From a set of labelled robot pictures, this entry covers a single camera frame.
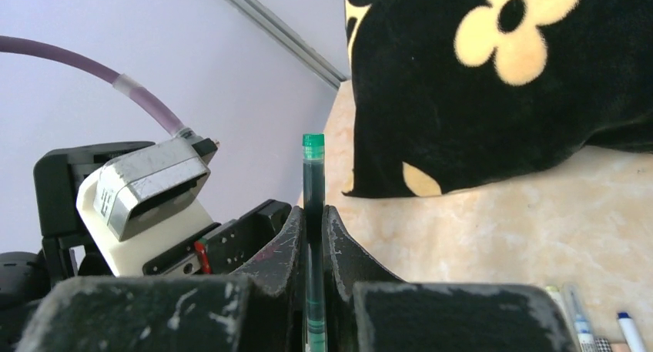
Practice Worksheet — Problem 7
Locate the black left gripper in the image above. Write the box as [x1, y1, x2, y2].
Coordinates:
[32, 141, 290, 284]

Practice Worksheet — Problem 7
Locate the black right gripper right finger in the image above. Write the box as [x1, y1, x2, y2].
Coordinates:
[322, 206, 575, 351]

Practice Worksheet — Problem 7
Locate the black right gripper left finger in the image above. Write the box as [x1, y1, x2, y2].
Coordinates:
[16, 207, 305, 351]

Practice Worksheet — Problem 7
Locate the green transparent pen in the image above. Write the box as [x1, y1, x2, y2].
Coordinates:
[302, 133, 327, 351]

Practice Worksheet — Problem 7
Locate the white pen with light-green cap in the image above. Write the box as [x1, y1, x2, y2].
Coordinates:
[544, 285, 576, 337]

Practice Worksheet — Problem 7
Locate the white pen with blue end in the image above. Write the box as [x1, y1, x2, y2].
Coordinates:
[563, 283, 598, 352]

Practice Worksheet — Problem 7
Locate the white pen with beige cap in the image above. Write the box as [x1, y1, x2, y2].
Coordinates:
[611, 343, 631, 352]

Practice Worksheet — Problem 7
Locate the white pen with blue cap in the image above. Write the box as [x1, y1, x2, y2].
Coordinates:
[617, 311, 648, 352]

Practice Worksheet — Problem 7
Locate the black pillow with cream flowers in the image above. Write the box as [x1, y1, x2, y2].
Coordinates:
[344, 0, 652, 199]

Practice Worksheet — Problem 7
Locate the aluminium wall rail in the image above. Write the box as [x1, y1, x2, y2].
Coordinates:
[226, 0, 347, 90]

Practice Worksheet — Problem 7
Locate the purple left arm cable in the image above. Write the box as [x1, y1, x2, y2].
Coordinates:
[0, 35, 193, 136]

